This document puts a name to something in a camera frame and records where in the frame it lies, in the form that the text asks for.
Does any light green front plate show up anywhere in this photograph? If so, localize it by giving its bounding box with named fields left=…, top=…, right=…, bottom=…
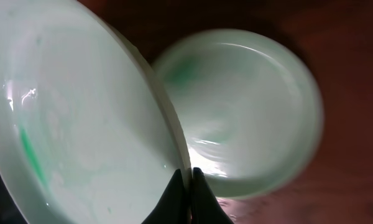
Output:
left=152, top=29, right=324, bottom=198

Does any light green plate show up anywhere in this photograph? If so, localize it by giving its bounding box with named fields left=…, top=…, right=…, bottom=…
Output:
left=0, top=0, right=190, bottom=223
left=152, top=29, right=324, bottom=198

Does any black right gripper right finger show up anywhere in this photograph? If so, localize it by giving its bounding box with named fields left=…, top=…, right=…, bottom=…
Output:
left=191, top=167, right=233, bottom=224

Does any light green back plate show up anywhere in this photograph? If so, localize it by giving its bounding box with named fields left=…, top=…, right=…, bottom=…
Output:
left=0, top=0, right=190, bottom=223

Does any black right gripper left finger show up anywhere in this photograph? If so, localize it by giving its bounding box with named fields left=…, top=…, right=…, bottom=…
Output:
left=142, top=169, right=187, bottom=224

